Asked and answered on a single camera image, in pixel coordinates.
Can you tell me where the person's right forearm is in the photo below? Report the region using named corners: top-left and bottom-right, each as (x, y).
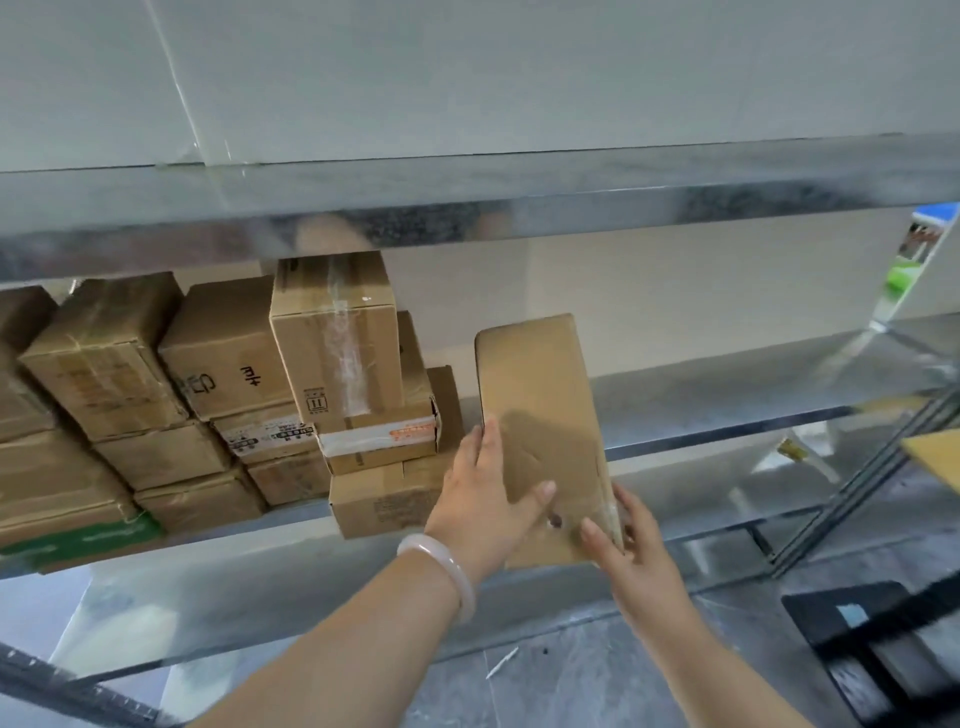
top-left (637, 599), bottom-right (815, 728)

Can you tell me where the person's left forearm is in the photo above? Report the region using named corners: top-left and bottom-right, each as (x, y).
top-left (191, 554), bottom-right (463, 728)

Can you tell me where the yellow wooden table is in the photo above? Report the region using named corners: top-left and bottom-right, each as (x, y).
top-left (779, 427), bottom-right (960, 728)

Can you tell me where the stack of cardboard boxes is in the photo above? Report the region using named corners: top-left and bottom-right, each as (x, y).
top-left (0, 251), bottom-right (466, 577)

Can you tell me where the person's left hand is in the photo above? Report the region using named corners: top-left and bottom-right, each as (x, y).
top-left (443, 418), bottom-right (558, 586)

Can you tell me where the person's right hand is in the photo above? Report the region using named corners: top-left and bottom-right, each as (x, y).
top-left (579, 482), bottom-right (691, 639)

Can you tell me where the cardboard parcel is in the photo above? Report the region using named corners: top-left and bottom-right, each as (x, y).
top-left (473, 313), bottom-right (626, 571)

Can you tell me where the metal shelving rack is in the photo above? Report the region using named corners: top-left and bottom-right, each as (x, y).
top-left (0, 131), bottom-right (960, 728)

